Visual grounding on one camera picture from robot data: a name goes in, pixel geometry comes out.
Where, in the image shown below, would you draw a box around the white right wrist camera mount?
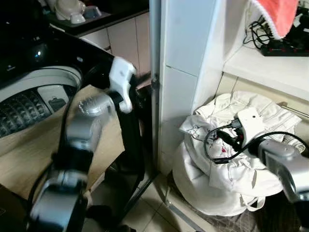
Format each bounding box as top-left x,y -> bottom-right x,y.
236,108 -> 266,148

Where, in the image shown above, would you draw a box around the white shelf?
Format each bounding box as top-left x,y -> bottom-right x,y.
223,43 -> 309,102

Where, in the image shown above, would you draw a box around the metal floor door track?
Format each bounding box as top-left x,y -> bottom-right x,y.
164,188 -> 209,232

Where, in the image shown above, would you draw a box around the black robot foot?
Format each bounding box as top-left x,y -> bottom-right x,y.
84,205 -> 132,232

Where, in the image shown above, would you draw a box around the white ceramic figure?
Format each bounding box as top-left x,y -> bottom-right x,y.
51,0 -> 88,25

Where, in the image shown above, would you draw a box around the grey metal door frame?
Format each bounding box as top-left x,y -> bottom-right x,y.
149,0 -> 163,175

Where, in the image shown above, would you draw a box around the white printed garment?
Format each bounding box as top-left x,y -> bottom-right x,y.
180,91 -> 302,196

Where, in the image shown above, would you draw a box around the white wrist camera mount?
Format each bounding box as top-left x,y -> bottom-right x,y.
109,57 -> 137,114
236,108 -> 266,148

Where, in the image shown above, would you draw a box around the white cabinet with dark top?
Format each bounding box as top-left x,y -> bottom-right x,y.
46,0 -> 151,80

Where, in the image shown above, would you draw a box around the steel washer drum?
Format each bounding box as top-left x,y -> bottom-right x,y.
0,65 -> 84,139

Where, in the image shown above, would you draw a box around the black tangled power cables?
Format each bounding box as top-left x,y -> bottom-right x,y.
243,14 -> 272,49

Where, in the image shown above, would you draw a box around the metal rod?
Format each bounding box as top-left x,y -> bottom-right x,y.
278,101 -> 309,120

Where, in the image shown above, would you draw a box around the small grey dish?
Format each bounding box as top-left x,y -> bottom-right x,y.
84,5 -> 103,19

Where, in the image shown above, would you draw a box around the white laundry bag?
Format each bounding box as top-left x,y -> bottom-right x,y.
171,140 -> 272,217

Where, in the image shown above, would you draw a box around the black top-loading washing machine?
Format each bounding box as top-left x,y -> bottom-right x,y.
0,0 -> 157,232

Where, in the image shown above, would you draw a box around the red towel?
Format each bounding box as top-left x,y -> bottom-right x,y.
251,0 -> 301,40

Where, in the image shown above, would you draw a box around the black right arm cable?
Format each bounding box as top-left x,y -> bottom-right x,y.
204,125 -> 309,166

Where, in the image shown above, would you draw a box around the black power strip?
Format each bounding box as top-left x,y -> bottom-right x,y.
261,39 -> 309,58

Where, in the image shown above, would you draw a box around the black plug adapters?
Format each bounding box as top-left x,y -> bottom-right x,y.
292,7 -> 309,45

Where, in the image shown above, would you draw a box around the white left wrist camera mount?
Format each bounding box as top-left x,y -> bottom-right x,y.
109,57 -> 137,114

